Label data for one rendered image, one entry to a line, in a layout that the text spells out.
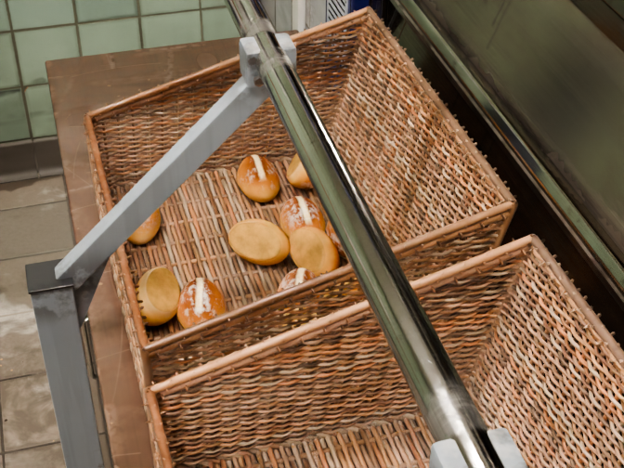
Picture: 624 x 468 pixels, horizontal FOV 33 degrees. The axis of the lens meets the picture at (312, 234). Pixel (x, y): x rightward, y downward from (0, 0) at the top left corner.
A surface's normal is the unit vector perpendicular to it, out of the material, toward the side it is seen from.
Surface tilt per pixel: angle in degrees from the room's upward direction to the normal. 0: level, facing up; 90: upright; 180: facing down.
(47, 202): 0
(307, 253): 50
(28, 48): 90
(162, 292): 35
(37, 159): 90
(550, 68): 70
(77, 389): 90
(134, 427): 0
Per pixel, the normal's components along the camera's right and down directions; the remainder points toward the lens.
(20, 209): 0.00, -0.79
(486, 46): -0.90, -0.11
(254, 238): -0.36, -0.04
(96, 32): 0.27, 0.60
